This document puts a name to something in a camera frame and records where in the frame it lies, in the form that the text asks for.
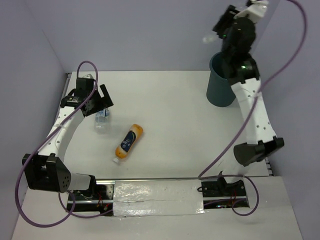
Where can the dark green ribbed bin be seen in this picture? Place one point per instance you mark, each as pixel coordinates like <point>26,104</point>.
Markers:
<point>219,92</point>

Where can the clear bottle blue label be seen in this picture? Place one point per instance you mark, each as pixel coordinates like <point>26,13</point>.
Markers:
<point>102,121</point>

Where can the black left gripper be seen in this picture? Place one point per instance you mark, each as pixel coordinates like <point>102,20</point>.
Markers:
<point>105,102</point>

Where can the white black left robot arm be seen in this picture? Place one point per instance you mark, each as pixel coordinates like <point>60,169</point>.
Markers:
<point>46,170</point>

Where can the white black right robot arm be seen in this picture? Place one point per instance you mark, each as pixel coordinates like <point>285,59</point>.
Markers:
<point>260,138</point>

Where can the white foil covered panel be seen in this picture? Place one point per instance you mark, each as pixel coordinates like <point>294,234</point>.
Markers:
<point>157,198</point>

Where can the orange bottle blue label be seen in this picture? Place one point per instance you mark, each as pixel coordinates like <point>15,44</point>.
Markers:
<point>123,149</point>

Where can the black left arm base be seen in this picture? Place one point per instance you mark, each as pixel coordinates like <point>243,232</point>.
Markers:
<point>98,202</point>

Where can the aluminium table edge rail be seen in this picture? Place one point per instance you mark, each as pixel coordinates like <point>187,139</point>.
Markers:
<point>269,168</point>

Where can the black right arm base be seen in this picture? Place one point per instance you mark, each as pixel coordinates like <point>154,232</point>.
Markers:
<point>220,188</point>

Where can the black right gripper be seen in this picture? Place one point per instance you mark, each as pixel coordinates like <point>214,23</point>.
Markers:
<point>225,18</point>

